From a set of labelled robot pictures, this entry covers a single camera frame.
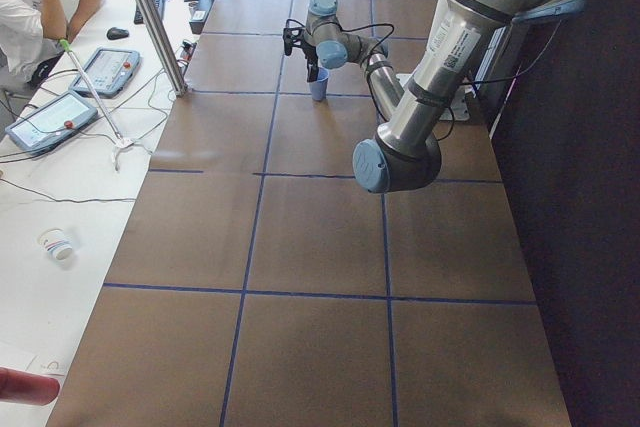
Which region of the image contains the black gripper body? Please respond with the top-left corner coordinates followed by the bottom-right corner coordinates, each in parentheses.
top-left (300, 32), bottom-right (319, 67)

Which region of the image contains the blue ribbed plastic cup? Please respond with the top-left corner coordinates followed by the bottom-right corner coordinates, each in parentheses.
top-left (308, 67), bottom-right (329, 102)

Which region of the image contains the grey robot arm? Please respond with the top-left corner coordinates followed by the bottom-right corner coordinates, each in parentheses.
top-left (284, 0), bottom-right (586, 193)

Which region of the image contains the white paper cup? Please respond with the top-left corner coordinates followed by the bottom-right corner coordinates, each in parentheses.
top-left (38, 228), bottom-right (73, 261)

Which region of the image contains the white mounting pillar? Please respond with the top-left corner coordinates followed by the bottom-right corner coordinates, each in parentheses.
top-left (396, 73), bottom-right (471, 122)

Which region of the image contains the black computer mouse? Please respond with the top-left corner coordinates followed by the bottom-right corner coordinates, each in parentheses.
top-left (106, 27), bottom-right (130, 41)

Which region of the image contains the far teach pendant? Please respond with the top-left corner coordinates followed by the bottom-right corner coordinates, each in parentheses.
top-left (84, 48), bottom-right (141, 99)

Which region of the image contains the teach pendant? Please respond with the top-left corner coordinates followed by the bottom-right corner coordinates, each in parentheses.
top-left (5, 91), bottom-right (98, 154)
top-left (84, 48), bottom-right (141, 99)

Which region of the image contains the green tipped metal rod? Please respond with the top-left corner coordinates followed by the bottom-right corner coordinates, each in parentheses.
top-left (59, 38), bottom-right (134, 149)

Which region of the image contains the near teach pendant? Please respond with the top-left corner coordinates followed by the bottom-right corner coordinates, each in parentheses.
top-left (5, 91), bottom-right (98, 154)

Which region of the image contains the seated person white shirt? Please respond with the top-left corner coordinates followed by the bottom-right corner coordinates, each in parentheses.
top-left (1, 0), bottom-right (102, 88)

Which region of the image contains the red cylinder object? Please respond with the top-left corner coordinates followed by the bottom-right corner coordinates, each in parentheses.
top-left (0, 367), bottom-right (60, 406)

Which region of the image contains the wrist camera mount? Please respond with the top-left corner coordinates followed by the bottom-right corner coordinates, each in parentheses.
top-left (282, 18), bottom-right (305, 56)

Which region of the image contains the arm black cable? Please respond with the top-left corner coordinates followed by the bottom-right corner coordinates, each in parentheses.
top-left (339, 21), bottom-right (531, 143)

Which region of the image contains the aluminium frame post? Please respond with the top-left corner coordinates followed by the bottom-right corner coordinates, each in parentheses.
top-left (135, 0), bottom-right (187, 97)

